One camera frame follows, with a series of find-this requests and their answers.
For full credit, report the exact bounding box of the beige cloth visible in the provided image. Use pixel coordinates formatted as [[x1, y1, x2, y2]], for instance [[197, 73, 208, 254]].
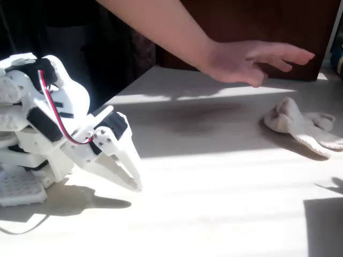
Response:
[[264, 96, 343, 158]]

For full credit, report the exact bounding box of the bare person forearm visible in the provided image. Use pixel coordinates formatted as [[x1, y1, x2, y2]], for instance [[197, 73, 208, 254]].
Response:
[[95, 0, 215, 73]]

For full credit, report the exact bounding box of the bare person hand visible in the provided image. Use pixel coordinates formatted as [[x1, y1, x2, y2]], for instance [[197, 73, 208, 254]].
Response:
[[204, 39, 316, 88]]

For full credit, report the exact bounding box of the teal object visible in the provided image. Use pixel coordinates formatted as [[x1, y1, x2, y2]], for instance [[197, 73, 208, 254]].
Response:
[[330, 40, 343, 72]]

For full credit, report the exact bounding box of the red white black servo cable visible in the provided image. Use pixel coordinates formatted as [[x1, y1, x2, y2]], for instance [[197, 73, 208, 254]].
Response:
[[37, 69, 99, 146]]

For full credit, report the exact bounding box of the white perforated base plate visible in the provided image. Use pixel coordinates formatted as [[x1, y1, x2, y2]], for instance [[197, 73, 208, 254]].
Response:
[[0, 164, 49, 208]]

